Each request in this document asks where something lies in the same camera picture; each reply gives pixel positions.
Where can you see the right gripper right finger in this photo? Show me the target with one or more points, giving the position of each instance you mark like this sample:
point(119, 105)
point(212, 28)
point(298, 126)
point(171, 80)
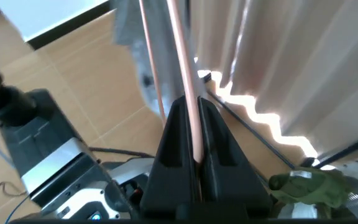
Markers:
point(228, 180)

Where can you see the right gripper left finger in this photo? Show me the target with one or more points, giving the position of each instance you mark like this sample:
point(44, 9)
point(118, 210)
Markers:
point(169, 183)

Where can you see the green garment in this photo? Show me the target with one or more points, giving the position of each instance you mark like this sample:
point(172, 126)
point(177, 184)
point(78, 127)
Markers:
point(309, 188)

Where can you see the pink clothes hanger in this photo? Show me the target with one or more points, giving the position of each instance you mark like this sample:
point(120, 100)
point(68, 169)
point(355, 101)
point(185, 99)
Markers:
point(187, 81)

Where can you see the pale grey shorts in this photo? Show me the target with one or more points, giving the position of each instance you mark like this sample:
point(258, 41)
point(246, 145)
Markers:
point(163, 46)

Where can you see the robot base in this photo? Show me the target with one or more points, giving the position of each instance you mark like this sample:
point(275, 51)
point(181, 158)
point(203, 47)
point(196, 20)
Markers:
point(57, 161)

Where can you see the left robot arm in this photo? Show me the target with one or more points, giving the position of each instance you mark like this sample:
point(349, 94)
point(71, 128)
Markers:
point(8, 102)

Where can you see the beige curtain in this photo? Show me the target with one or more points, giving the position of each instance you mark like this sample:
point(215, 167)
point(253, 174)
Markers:
point(306, 62)

